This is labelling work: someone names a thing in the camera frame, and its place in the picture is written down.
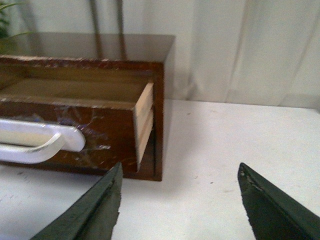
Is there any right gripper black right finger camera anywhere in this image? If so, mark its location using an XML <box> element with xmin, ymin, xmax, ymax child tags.
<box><xmin>237</xmin><ymin>162</ymin><xmax>320</xmax><ymax>240</ymax></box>

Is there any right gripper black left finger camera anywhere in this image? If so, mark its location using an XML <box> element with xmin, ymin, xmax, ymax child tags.
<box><xmin>32</xmin><ymin>162</ymin><xmax>123</xmax><ymax>240</ymax></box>

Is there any white plastic drawer handle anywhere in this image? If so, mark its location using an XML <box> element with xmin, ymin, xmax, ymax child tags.
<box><xmin>0</xmin><ymin>118</ymin><xmax>86</xmax><ymax>164</ymax></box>

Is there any wooden drawer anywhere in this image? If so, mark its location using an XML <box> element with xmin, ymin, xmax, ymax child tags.
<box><xmin>0</xmin><ymin>77</ymin><xmax>154</xmax><ymax>173</ymax></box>

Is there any dark wooden drawer cabinet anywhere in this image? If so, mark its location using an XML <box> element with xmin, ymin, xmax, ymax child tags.
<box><xmin>0</xmin><ymin>32</ymin><xmax>175</xmax><ymax>181</ymax></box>

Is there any grey curtain backdrop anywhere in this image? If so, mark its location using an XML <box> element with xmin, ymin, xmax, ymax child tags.
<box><xmin>0</xmin><ymin>0</ymin><xmax>320</xmax><ymax>111</ymax></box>

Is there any green striped spider plant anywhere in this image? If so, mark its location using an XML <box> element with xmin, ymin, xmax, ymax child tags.
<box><xmin>0</xmin><ymin>0</ymin><xmax>36</xmax><ymax>39</ymax></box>

